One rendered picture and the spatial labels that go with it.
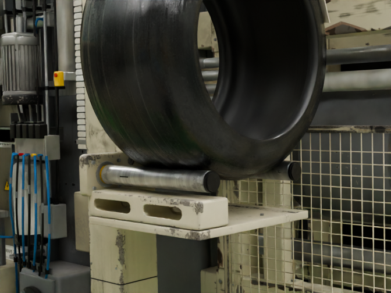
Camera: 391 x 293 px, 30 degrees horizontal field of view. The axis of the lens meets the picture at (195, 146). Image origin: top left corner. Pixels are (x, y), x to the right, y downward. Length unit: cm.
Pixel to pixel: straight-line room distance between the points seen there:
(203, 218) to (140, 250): 42
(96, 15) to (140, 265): 67
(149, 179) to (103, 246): 34
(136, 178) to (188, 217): 20
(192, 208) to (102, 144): 44
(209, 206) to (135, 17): 40
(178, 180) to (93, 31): 35
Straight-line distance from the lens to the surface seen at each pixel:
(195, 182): 148
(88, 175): 170
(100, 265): 188
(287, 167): 169
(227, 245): 211
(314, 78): 172
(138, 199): 158
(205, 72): 211
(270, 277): 224
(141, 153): 156
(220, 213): 150
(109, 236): 184
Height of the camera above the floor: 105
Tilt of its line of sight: 3 degrees down
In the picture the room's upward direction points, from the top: 1 degrees counter-clockwise
